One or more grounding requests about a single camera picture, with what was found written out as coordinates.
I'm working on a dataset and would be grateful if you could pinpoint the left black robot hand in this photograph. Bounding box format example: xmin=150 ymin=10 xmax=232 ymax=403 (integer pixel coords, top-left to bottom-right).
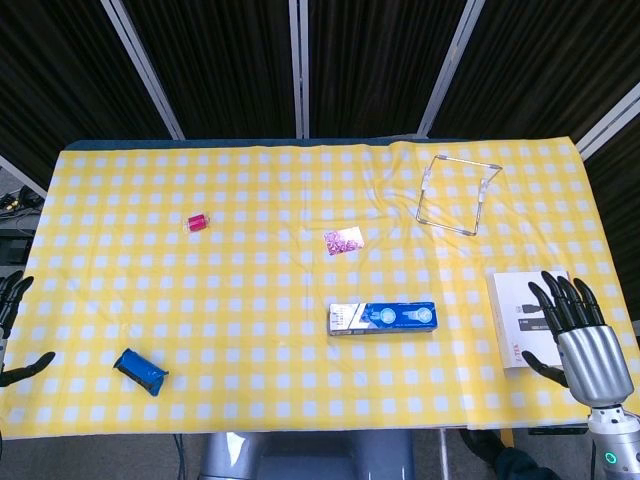
xmin=0 ymin=272 xmax=56 ymax=389

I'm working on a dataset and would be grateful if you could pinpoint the blue white toothpaste box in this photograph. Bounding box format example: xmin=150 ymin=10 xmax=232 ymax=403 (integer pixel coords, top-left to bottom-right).
xmin=327 ymin=301 xmax=437 ymax=337

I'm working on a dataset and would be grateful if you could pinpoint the pink patterned packet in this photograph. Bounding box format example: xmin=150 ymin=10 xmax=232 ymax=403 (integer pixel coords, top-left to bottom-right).
xmin=322 ymin=225 xmax=365 ymax=257

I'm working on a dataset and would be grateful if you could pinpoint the black cable bundle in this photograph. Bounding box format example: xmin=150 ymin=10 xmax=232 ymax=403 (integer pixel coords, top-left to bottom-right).
xmin=0 ymin=183 xmax=45 ymax=224

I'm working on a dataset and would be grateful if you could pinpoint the yellow white checkered tablecloth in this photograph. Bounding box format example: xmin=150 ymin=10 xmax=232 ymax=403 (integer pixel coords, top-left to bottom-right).
xmin=0 ymin=137 xmax=640 ymax=441

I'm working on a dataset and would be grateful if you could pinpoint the blue crumpled snack packet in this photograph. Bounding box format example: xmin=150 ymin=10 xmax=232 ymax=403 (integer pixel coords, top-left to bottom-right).
xmin=113 ymin=348 xmax=170 ymax=398

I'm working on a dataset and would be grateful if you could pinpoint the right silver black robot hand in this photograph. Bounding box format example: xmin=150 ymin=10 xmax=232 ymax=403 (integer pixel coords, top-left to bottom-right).
xmin=528 ymin=269 xmax=634 ymax=407

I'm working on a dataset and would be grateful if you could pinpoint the grey robot torso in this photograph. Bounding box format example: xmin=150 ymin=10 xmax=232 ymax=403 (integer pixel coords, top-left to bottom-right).
xmin=199 ymin=431 xmax=416 ymax=480

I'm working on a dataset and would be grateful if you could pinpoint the white cable product box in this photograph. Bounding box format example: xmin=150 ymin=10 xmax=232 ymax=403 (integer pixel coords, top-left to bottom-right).
xmin=492 ymin=269 xmax=576 ymax=370

